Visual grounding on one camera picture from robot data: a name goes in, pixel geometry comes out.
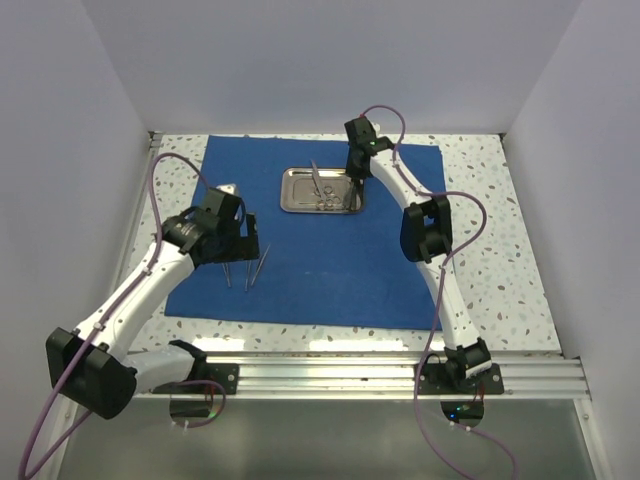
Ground steel hemostat clamp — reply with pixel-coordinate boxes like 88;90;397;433
315;194;349;212

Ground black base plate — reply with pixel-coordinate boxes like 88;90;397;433
190;362;240;395
417;362;505;396

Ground steel instrument tray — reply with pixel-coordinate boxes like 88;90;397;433
280;167;365;214

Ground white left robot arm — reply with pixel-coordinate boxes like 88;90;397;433
45;184;259;419

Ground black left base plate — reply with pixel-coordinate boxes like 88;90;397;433
190;362;240;395

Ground steel tweezers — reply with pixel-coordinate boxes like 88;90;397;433
249;244;271;287

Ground aluminium front rail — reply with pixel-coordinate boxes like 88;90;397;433
124;352;591;399

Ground steel forceps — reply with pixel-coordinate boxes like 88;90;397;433
222;263;233;288

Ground thin steel probe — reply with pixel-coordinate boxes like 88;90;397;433
244;260;252;292

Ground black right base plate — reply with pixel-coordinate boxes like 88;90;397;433
417;362;505;396

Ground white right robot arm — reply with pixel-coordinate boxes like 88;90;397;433
344;115;492;393

